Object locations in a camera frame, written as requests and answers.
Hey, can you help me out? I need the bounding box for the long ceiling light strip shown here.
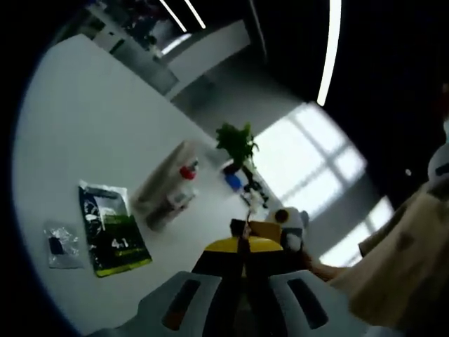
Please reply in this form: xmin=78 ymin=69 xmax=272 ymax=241
xmin=316 ymin=0 xmax=342 ymax=106

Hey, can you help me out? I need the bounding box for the green black skincare sachet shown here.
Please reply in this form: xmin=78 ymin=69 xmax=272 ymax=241
xmin=77 ymin=180 xmax=153 ymax=278

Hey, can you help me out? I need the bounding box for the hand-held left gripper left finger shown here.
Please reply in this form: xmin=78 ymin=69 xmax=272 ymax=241
xmin=115 ymin=237 xmax=246 ymax=337

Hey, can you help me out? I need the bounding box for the dark red vase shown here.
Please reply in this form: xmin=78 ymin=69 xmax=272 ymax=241
xmin=222 ymin=161 xmax=243 ymax=176

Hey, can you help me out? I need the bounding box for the small white skincare pump bottle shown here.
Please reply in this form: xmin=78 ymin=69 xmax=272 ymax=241
xmin=144 ymin=191 xmax=190 ymax=232

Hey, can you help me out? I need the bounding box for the person's beige printed shirt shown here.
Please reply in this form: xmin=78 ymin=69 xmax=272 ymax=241
xmin=329 ymin=182 xmax=449 ymax=331

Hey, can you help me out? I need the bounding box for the white skincare tube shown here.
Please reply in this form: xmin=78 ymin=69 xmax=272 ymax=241
xmin=130 ymin=140 xmax=192 ymax=215

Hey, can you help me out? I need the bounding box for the tall red-collared skincare pump bottle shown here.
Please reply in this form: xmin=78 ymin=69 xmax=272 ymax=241
xmin=177 ymin=157 xmax=201 ymax=197

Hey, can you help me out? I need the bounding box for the blue tissue pack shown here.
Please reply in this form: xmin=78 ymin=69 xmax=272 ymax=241
xmin=224 ymin=173 xmax=243 ymax=192

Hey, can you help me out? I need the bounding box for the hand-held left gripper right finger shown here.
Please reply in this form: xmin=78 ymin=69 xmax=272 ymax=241
xmin=245 ymin=235 xmax=366 ymax=337

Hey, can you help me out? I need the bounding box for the potted green plant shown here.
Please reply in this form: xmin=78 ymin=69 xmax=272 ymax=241
xmin=214 ymin=121 xmax=260 ymax=166

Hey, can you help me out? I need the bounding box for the black desk ornament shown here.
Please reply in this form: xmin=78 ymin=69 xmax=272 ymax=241
xmin=240 ymin=164 xmax=271 ymax=211

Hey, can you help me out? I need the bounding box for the silver blue skincare sachet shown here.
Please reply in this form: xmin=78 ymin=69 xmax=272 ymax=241
xmin=43 ymin=220 xmax=85 ymax=270

